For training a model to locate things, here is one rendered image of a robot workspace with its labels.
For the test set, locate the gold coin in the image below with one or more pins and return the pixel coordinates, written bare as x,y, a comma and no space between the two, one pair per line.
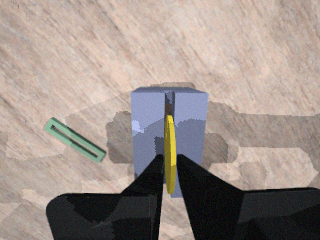
170,155

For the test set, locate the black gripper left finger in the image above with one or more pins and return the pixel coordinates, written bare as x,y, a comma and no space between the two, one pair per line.
134,213

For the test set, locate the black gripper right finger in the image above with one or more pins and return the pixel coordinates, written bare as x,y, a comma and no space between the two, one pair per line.
220,211

